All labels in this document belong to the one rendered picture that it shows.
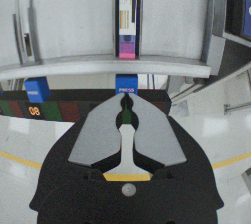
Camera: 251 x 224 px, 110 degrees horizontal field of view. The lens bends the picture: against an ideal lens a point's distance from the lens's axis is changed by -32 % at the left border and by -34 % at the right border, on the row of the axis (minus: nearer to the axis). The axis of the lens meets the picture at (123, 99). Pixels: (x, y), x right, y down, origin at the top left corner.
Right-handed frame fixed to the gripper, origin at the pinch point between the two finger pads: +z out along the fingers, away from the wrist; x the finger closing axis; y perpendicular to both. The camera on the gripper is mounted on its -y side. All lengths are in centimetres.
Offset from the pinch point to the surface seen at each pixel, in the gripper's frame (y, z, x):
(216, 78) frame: -0.2, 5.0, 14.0
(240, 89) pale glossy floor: 31, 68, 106
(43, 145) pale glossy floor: 64, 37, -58
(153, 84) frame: 17.2, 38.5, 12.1
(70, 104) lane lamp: 3.0, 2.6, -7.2
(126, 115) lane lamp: 4.7, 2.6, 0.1
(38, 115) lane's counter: 5.4, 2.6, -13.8
